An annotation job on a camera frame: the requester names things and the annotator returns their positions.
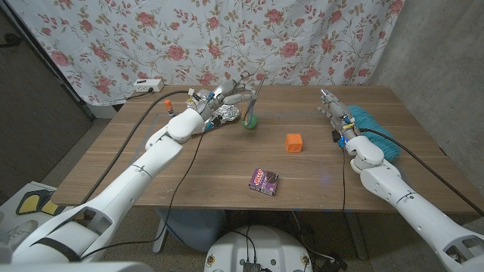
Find white power strip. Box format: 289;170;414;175
132;78;165;94

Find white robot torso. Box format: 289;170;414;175
203;225;314;272

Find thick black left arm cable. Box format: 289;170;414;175
79;89;192;206

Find black power strip cord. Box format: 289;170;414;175
126;88;154;101

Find yellow black foot pedal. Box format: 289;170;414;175
14;190;61;217

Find grey table leg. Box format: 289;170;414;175
343;211;368;261

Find orange grey handled scissors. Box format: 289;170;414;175
240;73;267;128

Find green ball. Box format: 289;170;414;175
241;113;259;130

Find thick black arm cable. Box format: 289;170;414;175
79;89;192;206
358;128;484;218

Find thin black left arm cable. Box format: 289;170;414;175
77;128;207;261

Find black power adapter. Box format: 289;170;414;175
320;255;348;272

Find white floor board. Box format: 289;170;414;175
0;181;76;243

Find purple pudding mix box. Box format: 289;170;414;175
248;168;281;197

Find white sneaker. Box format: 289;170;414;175
7;221;39;243

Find orange block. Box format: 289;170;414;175
285;133;304;153

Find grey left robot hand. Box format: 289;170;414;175
196;73;262;122

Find aluminum foil sheet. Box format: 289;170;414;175
185;89;241;128

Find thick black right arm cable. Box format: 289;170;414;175
358;128;484;218

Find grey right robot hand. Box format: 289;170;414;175
316;88;361;147

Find black torso cable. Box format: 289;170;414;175
229;225;259;262

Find black backdrop stand pole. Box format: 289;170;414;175
0;3;95;122

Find blue grey chair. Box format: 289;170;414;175
153;208;228;253

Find floral print curtain backdrop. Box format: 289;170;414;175
7;0;405;107

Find teal yarn skein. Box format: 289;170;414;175
347;105;402;162

